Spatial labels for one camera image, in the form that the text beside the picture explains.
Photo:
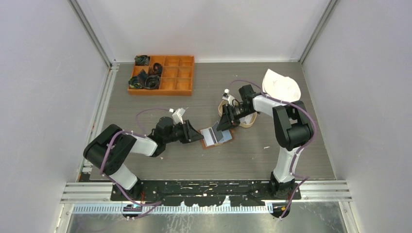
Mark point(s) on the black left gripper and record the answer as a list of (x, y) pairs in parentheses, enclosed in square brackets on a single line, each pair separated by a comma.
[(190, 134)]

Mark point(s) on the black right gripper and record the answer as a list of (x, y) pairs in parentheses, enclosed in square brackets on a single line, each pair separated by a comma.
[(228, 119)]

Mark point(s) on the white card black stripe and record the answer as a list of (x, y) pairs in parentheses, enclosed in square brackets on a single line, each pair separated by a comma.
[(209, 137)]

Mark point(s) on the orange leather card holder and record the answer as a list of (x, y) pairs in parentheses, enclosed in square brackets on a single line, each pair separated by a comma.
[(228, 137)]

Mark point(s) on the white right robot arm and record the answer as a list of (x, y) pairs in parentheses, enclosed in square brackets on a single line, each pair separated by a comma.
[(294, 129)]

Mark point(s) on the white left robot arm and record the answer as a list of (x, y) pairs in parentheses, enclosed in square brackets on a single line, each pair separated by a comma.
[(111, 147)]

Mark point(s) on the beige oval tray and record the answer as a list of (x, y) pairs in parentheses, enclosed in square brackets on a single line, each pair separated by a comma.
[(245, 122)]

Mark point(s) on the orange wooden compartment organizer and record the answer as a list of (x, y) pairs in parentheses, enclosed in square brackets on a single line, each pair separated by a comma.
[(176, 78)]

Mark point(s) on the white bucket hat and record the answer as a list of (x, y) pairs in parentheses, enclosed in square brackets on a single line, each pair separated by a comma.
[(280, 87)]

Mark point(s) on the black rolled belt lower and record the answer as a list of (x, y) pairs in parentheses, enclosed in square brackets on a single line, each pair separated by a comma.
[(152, 82)]

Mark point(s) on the black rolled belt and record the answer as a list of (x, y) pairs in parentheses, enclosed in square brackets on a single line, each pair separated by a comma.
[(152, 82), (157, 69)]

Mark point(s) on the black rolled belt centre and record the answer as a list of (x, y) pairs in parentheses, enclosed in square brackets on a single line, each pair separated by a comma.
[(157, 69)]

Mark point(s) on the dark rolled belt top-left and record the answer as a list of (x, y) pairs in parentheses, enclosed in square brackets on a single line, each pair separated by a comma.
[(142, 60)]

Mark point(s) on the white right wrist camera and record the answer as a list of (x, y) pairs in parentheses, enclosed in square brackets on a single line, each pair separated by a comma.
[(229, 98)]

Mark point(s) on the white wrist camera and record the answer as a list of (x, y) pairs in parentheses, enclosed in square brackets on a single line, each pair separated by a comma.
[(177, 115), (229, 98)]

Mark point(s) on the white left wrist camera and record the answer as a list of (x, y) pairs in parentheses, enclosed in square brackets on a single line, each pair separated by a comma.
[(177, 115)]

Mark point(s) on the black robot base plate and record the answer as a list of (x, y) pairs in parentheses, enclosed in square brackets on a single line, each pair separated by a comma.
[(212, 193)]

